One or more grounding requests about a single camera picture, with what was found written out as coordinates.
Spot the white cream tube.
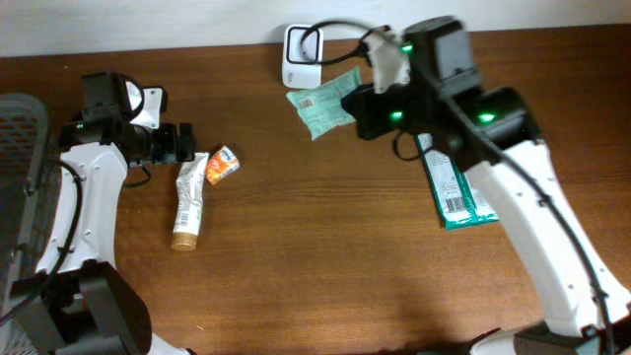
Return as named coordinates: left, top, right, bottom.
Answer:
left=171, top=152, right=209, bottom=251

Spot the light green wipes packet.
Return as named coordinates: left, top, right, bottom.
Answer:
left=286, top=66, right=363, bottom=141

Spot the orange snack packet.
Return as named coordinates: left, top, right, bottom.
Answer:
left=205, top=146, right=241, bottom=184

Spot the green 3M gloves package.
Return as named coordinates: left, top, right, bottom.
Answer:
left=416, top=133, right=499, bottom=231

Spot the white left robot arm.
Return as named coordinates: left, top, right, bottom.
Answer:
left=1, top=72, right=195, bottom=354

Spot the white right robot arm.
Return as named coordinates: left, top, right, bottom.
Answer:
left=342, top=16, right=630, bottom=354

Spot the white barcode scanner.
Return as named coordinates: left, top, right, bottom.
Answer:
left=282, top=25, right=323, bottom=89

